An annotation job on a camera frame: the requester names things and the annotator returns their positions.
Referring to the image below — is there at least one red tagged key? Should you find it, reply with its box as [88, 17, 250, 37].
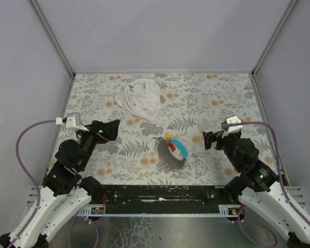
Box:
[168, 142, 176, 151]

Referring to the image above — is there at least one yellow tagged key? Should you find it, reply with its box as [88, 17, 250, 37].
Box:
[165, 133, 172, 140]

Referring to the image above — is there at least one blue key tag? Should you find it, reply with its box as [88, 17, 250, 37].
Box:
[171, 138, 189, 159]

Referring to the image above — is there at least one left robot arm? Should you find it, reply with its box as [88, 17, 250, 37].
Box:
[0, 115, 120, 247]

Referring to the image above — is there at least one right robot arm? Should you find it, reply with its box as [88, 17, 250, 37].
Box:
[203, 131, 310, 247]

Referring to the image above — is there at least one floral table mat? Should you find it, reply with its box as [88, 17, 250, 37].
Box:
[66, 73, 276, 185]

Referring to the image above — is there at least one crumpled white cloth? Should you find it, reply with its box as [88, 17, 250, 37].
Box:
[114, 79, 161, 121]

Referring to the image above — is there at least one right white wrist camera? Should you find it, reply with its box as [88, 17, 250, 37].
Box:
[222, 116, 243, 137]

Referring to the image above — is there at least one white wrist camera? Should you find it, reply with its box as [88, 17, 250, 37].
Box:
[55, 113, 85, 131]
[222, 116, 243, 137]

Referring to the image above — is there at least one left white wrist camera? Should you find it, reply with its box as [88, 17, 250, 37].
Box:
[55, 113, 85, 131]

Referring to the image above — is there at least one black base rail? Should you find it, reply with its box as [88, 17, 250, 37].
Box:
[90, 185, 240, 215]

